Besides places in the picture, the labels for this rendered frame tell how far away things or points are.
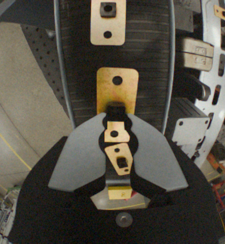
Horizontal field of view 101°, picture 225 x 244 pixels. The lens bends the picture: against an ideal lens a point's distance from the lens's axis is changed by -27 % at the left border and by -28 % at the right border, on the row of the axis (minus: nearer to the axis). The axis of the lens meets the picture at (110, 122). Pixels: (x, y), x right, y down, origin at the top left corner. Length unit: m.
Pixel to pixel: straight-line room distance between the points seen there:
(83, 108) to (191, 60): 0.23
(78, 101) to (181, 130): 0.22
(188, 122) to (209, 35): 0.27
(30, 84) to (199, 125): 1.62
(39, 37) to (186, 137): 0.73
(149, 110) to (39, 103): 1.57
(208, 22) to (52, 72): 0.68
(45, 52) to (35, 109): 1.15
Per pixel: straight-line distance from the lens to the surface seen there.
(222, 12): 0.49
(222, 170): 0.67
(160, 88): 0.17
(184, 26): 0.26
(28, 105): 1.79
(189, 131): 0.31
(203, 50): 0.30
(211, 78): 0.44
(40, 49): 0.71
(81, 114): 0.18
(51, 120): 1.72
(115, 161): 0.23
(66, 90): 0.17
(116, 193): 0.35
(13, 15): 0.38
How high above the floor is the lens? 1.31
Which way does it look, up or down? 58 degrees down
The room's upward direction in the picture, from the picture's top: 179 degrees counter-clockwise
